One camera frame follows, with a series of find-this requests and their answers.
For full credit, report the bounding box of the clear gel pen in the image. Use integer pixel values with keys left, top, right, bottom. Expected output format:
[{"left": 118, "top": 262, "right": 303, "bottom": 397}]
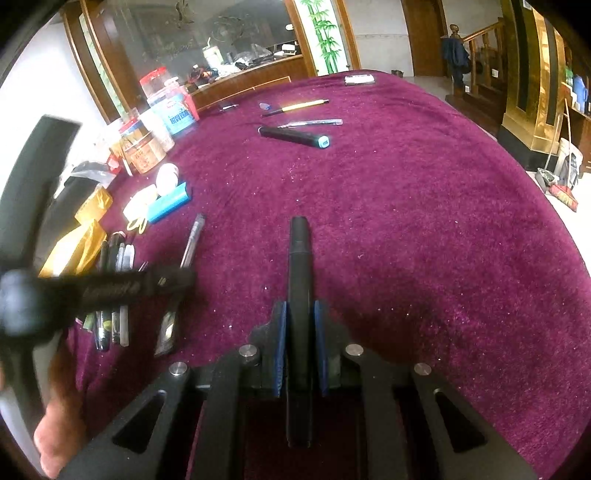
[{"left": 179, "top": 213, "right": 206, "bottom": 269}]

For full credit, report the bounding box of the yellow pen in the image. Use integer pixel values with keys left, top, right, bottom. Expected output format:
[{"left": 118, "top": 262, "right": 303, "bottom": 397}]
[{"left": 262, "top": 99, "right": 330, "bottom": 116}]

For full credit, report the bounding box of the clear jar red lid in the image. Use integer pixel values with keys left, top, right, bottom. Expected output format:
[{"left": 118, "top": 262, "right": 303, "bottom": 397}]
[{"left": 139, "top": 66, "right": 168, "bottom": 98}]

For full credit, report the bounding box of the black marker white print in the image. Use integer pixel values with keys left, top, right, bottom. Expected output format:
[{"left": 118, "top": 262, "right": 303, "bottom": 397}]
[{"left": 81, "top": 267, "right": 196, "bottom": 315}]

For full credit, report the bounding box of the purple velvet tablecloth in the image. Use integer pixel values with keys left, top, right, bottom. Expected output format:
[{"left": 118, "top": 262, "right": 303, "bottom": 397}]
[{"left": 67, "top": 69, "right": 591, "bottom": 480}]

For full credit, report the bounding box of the wooden glass cabinet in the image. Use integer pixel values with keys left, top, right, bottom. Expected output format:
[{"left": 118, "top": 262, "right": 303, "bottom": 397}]
[{"left": 62, "top": 0, "right": 320, "bottom": 126}]

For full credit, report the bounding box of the brown wooden door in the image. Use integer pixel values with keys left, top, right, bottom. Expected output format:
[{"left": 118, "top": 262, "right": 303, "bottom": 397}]
[{"left": 401, "top": 0, "right": 451, "bottom": 77}]

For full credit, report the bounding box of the white bucket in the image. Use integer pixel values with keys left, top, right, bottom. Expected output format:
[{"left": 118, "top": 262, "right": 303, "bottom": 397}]
[{"left": 551, "top": 137, "right": 585, "bottom": 190}]

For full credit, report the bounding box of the pile of black marker pens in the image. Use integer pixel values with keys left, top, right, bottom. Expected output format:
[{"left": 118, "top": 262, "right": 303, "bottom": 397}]
[{"left": 83, "top": 228, "right": 149, "bottom": 353}]

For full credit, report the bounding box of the person's left hand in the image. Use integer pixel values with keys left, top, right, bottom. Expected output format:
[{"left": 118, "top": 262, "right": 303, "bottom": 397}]
[{"left": 34, "top": 354, "right": 89, "bottom": 479}]

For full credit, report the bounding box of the blue label jar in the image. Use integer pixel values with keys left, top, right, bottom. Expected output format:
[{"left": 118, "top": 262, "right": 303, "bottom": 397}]
[{"left": 148, "top": 87, "right": 201, "bottom": 137}]

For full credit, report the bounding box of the blue plastic bottle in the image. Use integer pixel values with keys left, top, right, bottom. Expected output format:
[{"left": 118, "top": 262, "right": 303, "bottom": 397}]
[{"left": 572, "top": 76, "right": 590, "bottom": 112}]

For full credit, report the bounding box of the cream pouch with yellow cord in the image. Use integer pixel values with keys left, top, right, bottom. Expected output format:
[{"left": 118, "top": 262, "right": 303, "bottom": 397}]
[{"left": 122, "top": 184, "right": 160, "bottom": 234}]

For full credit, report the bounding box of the gold and black column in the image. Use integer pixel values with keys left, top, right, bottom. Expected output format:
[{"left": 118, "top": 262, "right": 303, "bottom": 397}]
[{"left": 498, "top": 0, "right": 570, "bottom": 172}]

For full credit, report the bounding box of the black chair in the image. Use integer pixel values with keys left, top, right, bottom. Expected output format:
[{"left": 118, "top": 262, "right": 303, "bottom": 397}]
[{"left": 46, "top": 173, "right": 102, "bottom": 222}]

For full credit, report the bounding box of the blue cylinder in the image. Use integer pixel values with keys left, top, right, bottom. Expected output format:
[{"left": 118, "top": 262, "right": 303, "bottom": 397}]
[{"left": 147, "top": 182, "right": 192, "bottom": 224}]

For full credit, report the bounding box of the wooden stair railing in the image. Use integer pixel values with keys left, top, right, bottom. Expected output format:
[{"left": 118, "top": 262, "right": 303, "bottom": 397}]
[{"left": 462, "top": 17, "right": 507, "bottom": 99}]

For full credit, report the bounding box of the bamboo painted panel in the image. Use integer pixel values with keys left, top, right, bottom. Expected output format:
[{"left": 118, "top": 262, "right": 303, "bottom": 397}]
[{"left": 297, "top": 0, "right": 350, "bottom": 75}]

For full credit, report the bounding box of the clear plastic bag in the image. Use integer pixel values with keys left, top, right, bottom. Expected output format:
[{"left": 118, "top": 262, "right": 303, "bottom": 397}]
[{"left": 69, "top": 161, "right": 112, "bottom": 186}]

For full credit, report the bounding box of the black marker grey cap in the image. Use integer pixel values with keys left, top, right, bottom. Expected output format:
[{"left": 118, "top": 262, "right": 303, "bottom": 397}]
[{"left": 285, "top": 215, "right": 316, "bottom": 449}]

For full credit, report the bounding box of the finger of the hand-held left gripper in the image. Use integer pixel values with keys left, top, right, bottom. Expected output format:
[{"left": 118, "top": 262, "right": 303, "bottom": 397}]
[{"left": 45, "top": 265, "right": 160, "bottom": 326}]

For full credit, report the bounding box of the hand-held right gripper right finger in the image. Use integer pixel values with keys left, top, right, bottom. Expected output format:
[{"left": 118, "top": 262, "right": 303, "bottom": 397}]
[{"left": 314, "top": 299, "right": 539, "bottom": 480}]

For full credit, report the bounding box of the dark jacket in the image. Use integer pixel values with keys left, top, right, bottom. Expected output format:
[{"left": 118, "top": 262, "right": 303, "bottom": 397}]
[{"left": 440, "top": 25, "right": 472, "bottom": 87}]

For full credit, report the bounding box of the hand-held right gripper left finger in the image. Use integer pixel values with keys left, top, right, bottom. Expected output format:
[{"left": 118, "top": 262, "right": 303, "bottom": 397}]
[{"left": 58, "top": 300, "right": 291, "bottom": 480}]

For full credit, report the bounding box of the gold foil bag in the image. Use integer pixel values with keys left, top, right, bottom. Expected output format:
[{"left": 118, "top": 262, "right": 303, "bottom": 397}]
[{"left": 39, "top": 219, "right": 108, "bottom": 278}]

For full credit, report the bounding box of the slim clear ballpoint pen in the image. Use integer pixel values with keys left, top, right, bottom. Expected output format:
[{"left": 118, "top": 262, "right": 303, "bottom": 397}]
[{"left": 276, "top": 119, "right": 344, "bottom": 129}]

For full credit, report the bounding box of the black marker pale blue cap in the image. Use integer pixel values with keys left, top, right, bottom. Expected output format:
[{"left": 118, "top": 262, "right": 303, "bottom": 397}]
[{"left": 257, "top": 126, "right": 332, "bottom": 150}]

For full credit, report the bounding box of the tangle of cables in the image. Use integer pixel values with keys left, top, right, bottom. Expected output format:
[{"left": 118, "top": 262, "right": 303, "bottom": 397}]
[{"left": 187, "top": 64, "right": 223, "bottom": 87}]

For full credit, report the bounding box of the brown jar red lid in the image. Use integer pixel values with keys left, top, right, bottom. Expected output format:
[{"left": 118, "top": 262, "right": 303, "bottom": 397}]
[{"left": 119, "top": 117, "right": 166, "bottom": 175}]

